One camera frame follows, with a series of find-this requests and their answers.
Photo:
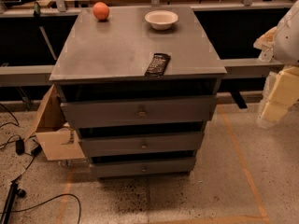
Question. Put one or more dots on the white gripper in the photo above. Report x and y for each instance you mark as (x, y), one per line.
(288, 41)

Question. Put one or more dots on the orange fruit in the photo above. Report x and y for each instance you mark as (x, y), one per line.
(101, 11)

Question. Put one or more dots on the cardboard box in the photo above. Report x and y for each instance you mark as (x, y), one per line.
(58, 140)

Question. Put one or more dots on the dark chocolate rxbar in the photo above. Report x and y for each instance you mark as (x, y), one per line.
(158, 64)

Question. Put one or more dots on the black stand leg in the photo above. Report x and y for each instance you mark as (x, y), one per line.
(14, 191)

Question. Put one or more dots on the grey drawer cabinet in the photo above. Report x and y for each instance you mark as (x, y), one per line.
(129, 123)

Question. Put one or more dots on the white bowl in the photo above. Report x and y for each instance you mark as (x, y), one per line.
(161, 19)

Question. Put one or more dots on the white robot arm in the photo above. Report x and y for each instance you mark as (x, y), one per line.
(286, 39)

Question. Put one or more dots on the black power adapter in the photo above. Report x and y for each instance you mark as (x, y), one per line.
(20, 147)

